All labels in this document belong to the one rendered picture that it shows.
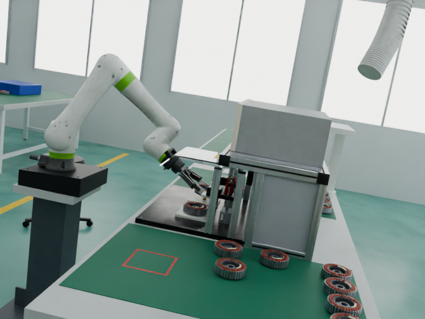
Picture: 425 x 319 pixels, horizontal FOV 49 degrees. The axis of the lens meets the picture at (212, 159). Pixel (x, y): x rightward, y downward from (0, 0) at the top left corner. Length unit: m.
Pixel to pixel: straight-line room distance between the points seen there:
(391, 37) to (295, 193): 1.61
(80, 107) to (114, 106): 5.07
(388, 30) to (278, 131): 1.49
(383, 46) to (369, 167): 3.95
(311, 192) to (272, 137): 0.28
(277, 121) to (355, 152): 5.00
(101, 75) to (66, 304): 1.14
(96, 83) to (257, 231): 0.98
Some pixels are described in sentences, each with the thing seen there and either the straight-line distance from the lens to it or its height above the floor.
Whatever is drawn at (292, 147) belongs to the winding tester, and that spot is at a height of 1.18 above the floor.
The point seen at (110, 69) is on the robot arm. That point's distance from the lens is 2.19.
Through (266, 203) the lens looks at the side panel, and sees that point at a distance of 1.90.
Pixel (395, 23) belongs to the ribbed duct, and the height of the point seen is 1.89.
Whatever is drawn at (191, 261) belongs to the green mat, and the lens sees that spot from 1.73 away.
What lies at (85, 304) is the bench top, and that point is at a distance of 1.42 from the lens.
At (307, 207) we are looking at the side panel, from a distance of 1.90.
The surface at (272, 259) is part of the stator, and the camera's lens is 1.79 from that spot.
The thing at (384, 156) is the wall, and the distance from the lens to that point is 6.96.
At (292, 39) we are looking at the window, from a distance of 6.77.
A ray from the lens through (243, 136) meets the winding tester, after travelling 1.95.
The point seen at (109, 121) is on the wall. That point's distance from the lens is 7.33.
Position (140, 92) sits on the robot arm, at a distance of 2.37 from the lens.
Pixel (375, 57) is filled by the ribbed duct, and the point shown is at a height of 1.66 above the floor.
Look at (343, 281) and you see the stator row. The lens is 1.76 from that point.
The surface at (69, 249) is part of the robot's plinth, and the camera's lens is 2.59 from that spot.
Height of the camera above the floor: 1.46
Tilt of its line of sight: 11 degrees down
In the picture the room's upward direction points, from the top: 9 degrees clockwise
